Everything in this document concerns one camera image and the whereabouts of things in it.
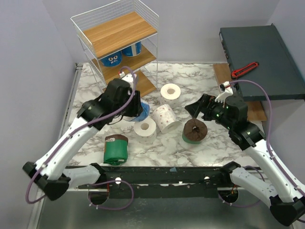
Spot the black metal base rail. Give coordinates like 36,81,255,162
76,166,239,202

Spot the red black utility knife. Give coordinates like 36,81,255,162
231,62,259,80

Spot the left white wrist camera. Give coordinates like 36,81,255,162
118,72,134,87

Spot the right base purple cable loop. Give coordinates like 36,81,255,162
217,188,262,208

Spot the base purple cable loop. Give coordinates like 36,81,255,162
88,180,134,211
217,188,262,208

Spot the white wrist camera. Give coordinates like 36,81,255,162
118,72,134,87
215,81,233,103

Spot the green wrapped brown paper roll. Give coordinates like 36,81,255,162
103,134,129,166

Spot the plain white bottom paper roll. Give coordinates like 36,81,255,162
160,83,181,108

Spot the blue cartoon-face paper roll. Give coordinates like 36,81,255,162
101,51,122,67

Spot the white wire wooden shelf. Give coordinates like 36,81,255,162
71,0,159,96

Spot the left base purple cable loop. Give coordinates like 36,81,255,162
88,180,134,211

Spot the aluminium frame rail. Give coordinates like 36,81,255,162
38,62,83,191

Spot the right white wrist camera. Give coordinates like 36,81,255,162
215,81,233,103

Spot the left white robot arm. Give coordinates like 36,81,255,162
22,78,142,204

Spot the brown paper roll green base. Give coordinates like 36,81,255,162
182,118,208,144

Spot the dark grey flat metal box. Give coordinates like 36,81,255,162
219,25,305,100

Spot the blue-bottom paper roll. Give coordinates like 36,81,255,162
131,99,150,122

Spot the pink dotted paper roll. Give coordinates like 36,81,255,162
152,104,180,134

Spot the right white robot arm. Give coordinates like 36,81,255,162
185,94,305,226

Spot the wooden board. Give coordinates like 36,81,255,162
213,63,267,122

